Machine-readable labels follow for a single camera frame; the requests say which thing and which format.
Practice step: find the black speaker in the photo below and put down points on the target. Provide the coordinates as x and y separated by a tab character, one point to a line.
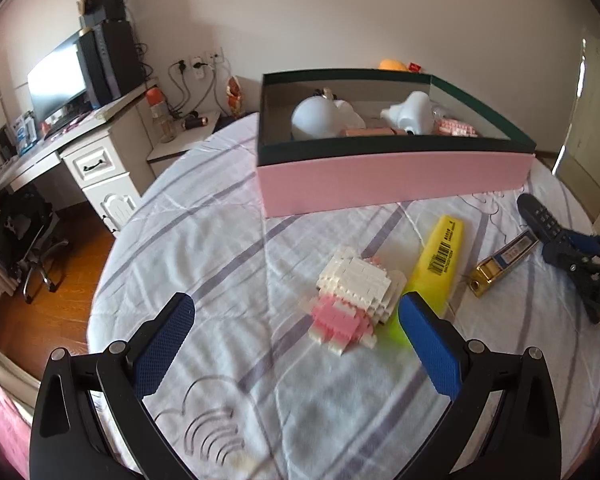
112	65

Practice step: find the white nightstand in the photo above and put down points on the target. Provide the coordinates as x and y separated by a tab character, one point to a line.
182	145

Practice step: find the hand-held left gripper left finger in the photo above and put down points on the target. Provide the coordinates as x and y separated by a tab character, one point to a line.
162	345

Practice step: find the white keyboard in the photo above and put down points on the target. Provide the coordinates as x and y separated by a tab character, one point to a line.
120	107

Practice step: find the gold lighter with blue label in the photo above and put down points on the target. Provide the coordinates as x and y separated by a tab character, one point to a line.
502	265

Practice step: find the blue white boxes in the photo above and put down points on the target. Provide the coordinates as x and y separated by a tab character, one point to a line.
24	132

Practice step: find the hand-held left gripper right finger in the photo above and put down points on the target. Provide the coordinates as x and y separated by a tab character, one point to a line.
430	345

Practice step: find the small red tag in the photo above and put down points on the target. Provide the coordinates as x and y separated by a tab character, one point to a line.
415	66

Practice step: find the white pink brick figure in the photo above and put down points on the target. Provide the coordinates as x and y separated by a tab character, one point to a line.
352	295

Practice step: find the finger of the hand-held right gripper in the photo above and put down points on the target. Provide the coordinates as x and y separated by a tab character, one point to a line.
587	243
540	216

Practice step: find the black computer monitor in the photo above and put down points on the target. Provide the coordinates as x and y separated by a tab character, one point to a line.
57	82

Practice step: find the rose gold hair dryer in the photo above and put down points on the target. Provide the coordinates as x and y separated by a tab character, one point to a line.
195	121

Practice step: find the orange white figurine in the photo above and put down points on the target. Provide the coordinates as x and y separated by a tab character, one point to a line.
234	94

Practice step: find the white desk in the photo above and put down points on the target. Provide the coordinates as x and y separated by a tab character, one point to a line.
100	165

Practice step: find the black office chair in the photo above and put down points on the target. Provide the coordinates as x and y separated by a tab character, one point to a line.
25	240

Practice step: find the white plastic device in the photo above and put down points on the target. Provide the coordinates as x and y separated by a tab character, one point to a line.
410	112

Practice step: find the pink box with green rim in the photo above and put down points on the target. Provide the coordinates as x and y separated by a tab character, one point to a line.
395	182

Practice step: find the white wall outlet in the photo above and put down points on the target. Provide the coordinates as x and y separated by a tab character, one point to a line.
206	59

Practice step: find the yellow highlighter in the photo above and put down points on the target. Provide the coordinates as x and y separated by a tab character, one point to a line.
440	260

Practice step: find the orange capped bottle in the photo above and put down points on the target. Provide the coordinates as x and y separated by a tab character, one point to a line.
160	112

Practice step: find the black boxes on tower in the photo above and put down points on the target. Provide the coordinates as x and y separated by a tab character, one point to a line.
102	7

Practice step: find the pink white bead block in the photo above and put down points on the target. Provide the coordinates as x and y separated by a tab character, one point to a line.
457	127

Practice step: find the white round object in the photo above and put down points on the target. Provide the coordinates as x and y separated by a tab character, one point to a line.
315	119

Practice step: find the pink rectangular bar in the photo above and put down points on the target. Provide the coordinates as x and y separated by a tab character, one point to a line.
367	131

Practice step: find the cream door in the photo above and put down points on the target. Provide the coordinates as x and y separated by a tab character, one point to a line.
592	125

